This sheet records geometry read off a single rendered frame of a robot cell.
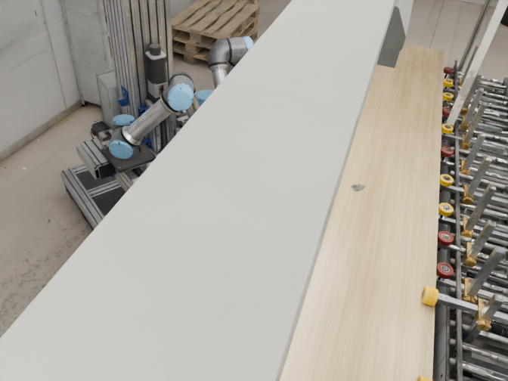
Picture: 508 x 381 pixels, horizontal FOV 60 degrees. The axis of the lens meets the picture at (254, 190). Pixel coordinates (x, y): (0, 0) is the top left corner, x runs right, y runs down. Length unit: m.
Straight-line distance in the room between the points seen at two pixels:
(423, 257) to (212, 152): 2.26
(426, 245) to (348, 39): 2.22
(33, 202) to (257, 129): 3.79
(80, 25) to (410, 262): 3.48
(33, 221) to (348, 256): 2.47
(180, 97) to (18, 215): 2.14
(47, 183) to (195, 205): 3.96
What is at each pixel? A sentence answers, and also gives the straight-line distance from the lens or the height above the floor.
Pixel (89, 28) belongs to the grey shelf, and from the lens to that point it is 4.48.
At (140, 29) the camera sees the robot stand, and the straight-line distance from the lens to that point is 2.44.
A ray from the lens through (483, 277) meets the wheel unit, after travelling 2.35.
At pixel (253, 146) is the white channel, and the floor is 2.46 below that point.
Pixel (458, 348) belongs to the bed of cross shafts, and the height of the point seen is 0.84.
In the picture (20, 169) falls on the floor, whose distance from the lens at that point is 4.32.
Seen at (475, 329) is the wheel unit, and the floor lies 0.88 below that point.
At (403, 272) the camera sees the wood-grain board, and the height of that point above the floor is 0.90.
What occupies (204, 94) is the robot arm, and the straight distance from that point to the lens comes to 2.61.
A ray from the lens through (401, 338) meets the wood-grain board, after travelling 2.08.
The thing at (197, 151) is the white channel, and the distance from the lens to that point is 0.18.
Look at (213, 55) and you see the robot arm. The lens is 2.28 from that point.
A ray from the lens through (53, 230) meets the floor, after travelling 3.68.
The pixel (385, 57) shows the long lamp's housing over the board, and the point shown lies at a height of 2.31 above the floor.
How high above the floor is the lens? 2.57
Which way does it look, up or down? 42 degrees down
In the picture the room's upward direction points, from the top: 6 degrees clockwise
